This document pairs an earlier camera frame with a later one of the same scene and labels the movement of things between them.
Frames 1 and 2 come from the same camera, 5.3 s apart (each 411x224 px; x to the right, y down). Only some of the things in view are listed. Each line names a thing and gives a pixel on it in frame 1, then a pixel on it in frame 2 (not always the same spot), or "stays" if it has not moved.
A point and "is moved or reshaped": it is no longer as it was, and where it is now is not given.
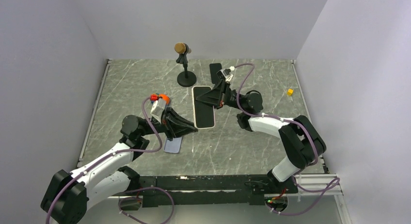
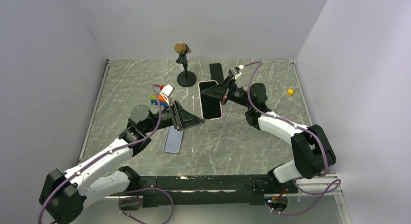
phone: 203,113 is moved or reshaped
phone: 214,68 stays
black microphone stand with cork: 186,78 stays
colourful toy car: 154,97 stays
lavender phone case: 173,146 stays
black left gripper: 175,125 → 182,119
